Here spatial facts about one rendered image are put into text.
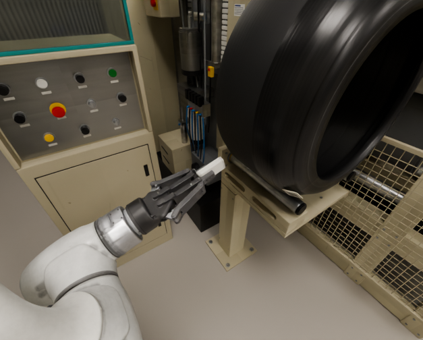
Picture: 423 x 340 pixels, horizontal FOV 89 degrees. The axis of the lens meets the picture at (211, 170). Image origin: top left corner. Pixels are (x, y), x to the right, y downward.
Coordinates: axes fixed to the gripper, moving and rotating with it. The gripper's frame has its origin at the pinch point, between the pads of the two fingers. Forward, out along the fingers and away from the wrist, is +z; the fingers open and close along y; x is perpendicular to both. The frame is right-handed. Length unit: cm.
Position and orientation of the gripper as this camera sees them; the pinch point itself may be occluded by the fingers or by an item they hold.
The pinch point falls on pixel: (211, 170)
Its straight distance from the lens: 50.7
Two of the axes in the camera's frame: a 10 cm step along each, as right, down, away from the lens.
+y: -5.5, -5.2, 6.5
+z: 8.1, -5.4, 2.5
